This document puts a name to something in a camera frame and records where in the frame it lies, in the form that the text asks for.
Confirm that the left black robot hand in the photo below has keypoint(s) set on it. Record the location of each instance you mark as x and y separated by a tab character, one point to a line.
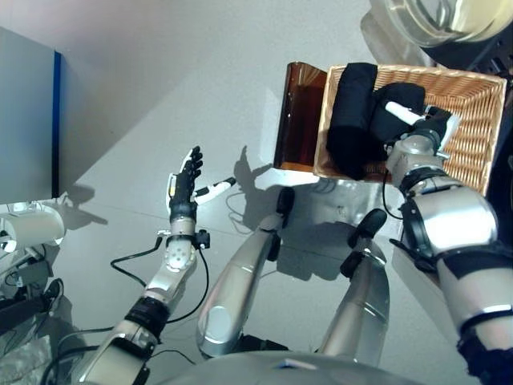
182	192

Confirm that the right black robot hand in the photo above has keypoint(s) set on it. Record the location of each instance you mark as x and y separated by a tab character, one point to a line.
437	128

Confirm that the short black garment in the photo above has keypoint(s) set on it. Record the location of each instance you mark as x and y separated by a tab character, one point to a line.
394	130

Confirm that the long black garment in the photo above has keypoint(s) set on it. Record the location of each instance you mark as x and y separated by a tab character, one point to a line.
350	120

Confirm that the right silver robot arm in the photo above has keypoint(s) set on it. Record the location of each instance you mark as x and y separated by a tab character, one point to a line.
453	224

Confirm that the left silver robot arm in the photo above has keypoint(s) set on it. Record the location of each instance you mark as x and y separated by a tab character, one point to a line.
172	272

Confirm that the grey front-load washing machine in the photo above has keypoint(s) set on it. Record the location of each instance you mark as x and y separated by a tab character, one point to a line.
503	160

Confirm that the round glass washing machine door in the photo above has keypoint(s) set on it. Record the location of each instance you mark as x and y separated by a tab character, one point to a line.
441	20

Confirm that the rectangular wicker laundry basket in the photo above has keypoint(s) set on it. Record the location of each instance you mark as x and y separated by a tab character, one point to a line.
473	120

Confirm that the left silver robot leg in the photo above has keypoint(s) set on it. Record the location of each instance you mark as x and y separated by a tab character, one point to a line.
236	288

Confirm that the silver robot leg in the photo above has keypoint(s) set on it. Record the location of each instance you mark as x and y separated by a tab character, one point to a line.
360	313
236	288

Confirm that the brown acrylic stool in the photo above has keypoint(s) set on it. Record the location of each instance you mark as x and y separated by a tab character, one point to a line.
300	120

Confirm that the grey cabinet with dark edge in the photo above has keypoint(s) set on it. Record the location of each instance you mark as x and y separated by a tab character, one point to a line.
28	120

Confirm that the right silver robot leg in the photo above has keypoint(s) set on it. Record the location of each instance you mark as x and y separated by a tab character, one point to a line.
360	313

